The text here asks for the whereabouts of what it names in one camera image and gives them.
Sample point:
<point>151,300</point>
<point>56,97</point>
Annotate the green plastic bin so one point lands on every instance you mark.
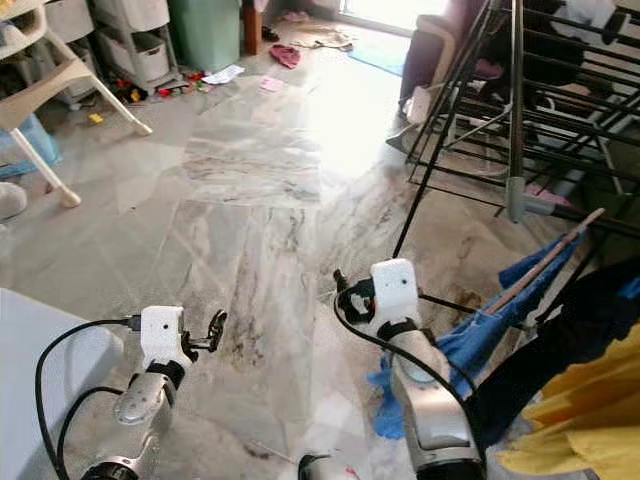
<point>205,35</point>

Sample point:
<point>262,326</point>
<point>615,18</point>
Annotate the robot right leg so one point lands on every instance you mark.
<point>325,468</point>

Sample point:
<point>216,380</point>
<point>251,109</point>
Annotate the yellow garment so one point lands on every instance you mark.
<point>590,410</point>

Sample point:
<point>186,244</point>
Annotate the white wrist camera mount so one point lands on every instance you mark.
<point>395,290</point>
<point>160,333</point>

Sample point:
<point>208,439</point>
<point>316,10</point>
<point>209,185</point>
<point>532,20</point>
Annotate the light blue plastic container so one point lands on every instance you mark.
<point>25,145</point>

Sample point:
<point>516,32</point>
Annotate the black garment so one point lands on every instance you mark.
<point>560,340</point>

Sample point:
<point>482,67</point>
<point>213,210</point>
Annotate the grey plastic drawer unit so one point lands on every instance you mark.
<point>140,50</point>

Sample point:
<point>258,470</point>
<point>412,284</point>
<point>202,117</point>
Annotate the pink paper sheet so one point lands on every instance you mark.
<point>272,84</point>

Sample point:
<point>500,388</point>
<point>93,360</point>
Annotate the dark pink cloth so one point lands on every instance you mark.
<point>284,55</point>

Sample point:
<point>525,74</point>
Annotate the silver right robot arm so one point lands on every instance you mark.
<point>435,420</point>

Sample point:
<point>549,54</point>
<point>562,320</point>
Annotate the light blue folding table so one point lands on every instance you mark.
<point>50,400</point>

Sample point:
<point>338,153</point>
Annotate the beige white high chair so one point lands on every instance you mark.
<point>50,85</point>

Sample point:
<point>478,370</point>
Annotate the blue shirt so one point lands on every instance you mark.
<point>470,345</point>

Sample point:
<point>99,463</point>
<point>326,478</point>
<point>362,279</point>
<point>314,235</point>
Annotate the small yellow toy block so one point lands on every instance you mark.
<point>96,118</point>

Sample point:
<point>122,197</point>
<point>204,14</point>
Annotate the grey round object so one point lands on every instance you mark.
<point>10,200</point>

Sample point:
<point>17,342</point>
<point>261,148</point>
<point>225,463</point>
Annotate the black metal drying rack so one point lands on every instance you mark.
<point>517,100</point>

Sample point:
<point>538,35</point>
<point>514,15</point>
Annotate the blue floor mat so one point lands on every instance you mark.
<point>378,58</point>

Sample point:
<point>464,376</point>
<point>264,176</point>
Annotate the white paper sheet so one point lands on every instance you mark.
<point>224,74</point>

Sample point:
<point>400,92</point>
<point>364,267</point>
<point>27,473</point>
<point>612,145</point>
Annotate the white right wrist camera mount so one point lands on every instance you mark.
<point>395,290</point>

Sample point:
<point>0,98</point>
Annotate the purple armchair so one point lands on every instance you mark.
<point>425,50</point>

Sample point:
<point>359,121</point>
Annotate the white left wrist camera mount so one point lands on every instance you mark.
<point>160,333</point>

